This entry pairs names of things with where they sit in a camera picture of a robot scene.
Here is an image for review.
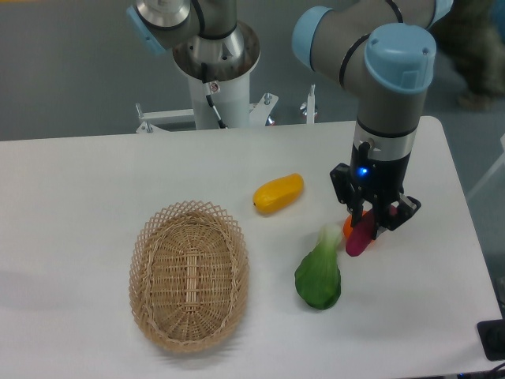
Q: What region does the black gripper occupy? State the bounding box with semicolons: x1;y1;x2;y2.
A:
330;142;421;240

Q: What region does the black device at table edge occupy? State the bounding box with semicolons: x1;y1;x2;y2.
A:
477;319;504;362

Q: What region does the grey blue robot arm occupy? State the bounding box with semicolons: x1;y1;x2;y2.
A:
127;1;451;238

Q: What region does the woven wicker basket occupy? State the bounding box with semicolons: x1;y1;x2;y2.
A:
129;201;249;354

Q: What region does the green bok choy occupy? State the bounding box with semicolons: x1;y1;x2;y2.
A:
294;223;342;310

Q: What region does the yellow mango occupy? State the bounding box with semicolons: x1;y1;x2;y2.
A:
252;173;305;215

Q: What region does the magenta sweet potato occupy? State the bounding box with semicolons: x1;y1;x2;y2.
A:
346;211;374;257

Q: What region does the person in camouflage clothing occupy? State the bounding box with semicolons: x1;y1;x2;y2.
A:
430;1;504;111

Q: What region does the orange round fruit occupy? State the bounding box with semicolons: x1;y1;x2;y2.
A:
342;211;371;239

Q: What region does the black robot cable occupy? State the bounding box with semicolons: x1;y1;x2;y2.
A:
200;62;230;129

